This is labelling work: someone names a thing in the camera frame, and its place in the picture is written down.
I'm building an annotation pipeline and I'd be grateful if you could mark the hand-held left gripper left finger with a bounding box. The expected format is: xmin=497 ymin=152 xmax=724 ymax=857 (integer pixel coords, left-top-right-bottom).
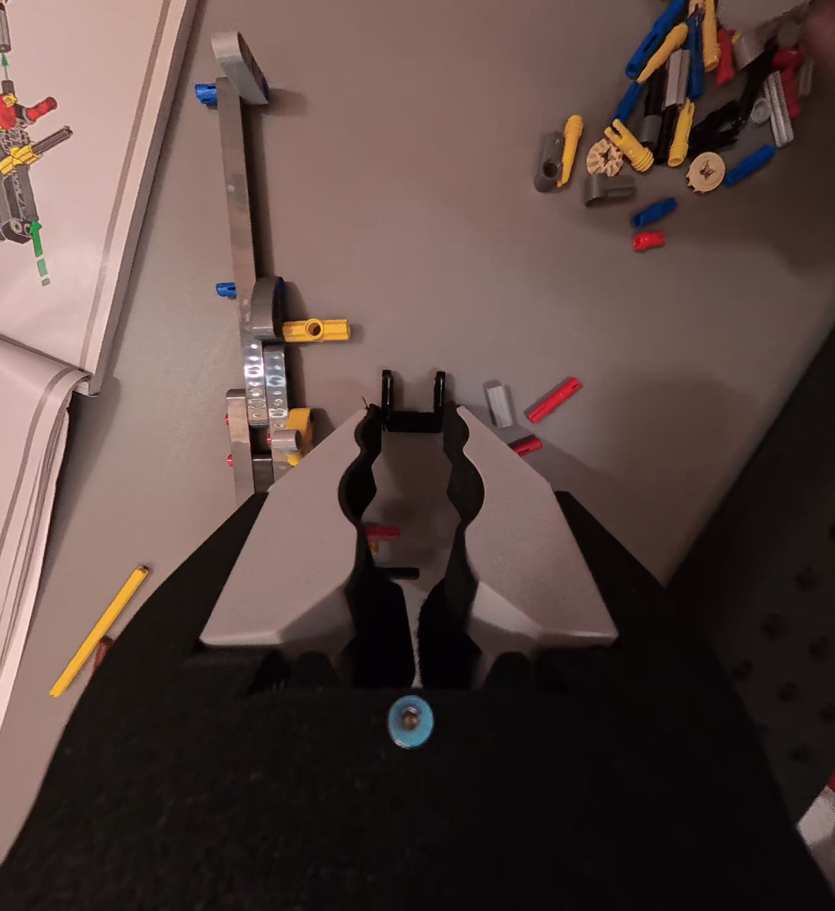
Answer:
xmin=198 ymin=406 xmax=416 ymax=688

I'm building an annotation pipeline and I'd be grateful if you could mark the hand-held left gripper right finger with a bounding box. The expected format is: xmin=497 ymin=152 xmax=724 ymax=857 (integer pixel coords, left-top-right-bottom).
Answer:
xmin=417 ymin=404 xmax=619 ymax=688

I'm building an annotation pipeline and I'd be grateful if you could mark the long yellow lego axle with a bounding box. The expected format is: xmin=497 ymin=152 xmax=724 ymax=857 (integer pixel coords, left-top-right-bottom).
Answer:
xmin=48 ymin=565 xmax=150 ymax=699

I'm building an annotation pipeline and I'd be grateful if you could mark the black lego fork piece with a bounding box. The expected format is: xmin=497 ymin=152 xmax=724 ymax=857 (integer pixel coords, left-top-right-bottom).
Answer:
xmin=379 ymin=369 xmax=449 ymax=434

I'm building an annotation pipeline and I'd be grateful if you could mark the long grey lego beam assembly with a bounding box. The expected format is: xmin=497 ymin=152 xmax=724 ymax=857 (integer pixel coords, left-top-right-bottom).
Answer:
xmin=195 ymin=32 xmax=420 ymax=579

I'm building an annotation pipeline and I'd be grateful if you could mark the pile of small lego pieces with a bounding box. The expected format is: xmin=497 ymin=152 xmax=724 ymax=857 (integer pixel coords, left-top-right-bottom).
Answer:
xmin=533 ymin=0 xmax=817 ymax=211

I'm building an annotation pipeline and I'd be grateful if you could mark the small blue lego pin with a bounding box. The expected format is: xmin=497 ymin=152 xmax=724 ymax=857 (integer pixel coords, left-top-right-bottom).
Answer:
xmin=630 ymin=197 xmax=679 ymax=229

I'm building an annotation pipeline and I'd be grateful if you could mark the lego instruction booklet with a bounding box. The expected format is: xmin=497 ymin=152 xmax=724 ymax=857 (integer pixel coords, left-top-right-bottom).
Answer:
xmin=0 ymin=0 xmax=197 ymax=784

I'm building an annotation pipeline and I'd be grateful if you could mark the black perforated board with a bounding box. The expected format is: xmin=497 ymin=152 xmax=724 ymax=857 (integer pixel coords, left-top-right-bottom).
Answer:
xmin=663 ymin=274 xmax=835 ymax=784

